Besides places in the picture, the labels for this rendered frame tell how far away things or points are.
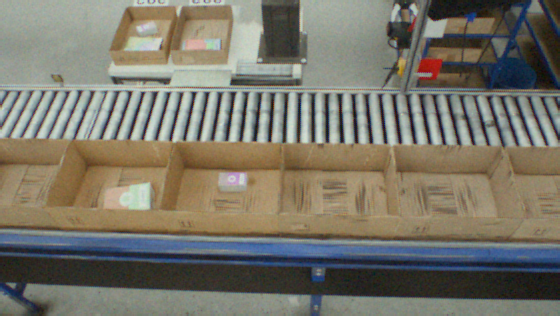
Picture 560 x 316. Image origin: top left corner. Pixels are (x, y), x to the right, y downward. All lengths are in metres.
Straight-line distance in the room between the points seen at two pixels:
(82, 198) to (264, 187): 0.69
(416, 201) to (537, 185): 0.47
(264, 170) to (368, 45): 2.14
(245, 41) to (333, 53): 1.22
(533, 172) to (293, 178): 0.91
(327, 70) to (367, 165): 1.80
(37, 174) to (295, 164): 1.02
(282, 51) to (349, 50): 1.34
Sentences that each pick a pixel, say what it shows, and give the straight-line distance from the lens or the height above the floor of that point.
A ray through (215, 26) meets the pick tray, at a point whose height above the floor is 0.76.
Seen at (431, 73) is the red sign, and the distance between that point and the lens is 2.23.
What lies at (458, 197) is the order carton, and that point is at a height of 0.89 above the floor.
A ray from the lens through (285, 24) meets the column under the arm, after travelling 2.21.
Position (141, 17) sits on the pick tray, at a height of 0.78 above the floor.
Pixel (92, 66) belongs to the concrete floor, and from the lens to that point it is 3.81.
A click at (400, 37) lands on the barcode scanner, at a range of 2.05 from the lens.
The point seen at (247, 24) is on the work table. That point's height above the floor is 0.75.
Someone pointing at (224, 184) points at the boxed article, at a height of 0.93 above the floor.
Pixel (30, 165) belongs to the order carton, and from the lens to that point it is 2.03.
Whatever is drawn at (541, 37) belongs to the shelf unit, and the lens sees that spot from 3.55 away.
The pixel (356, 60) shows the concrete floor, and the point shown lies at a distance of 3.51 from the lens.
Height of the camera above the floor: 2.28
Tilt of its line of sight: 53 degrees down
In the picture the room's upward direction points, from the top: 2 degrees counter-clockwise
